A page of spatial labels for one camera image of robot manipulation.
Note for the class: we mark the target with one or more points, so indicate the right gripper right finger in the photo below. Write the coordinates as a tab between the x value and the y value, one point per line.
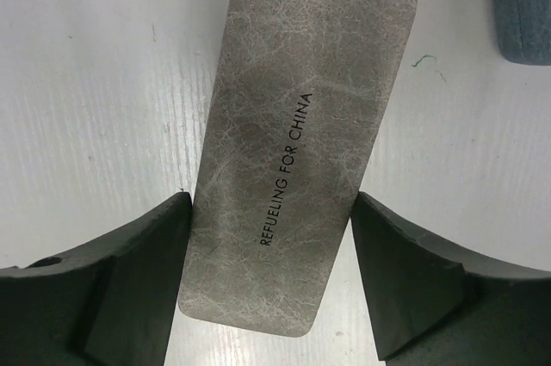
434	302

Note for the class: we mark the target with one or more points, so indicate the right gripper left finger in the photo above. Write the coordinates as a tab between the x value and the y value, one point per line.
110	301

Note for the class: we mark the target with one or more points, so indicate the grey glasses case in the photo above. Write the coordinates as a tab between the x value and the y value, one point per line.
299	94

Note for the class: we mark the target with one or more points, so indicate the blue glasses case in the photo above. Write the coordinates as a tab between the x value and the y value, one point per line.
523	30

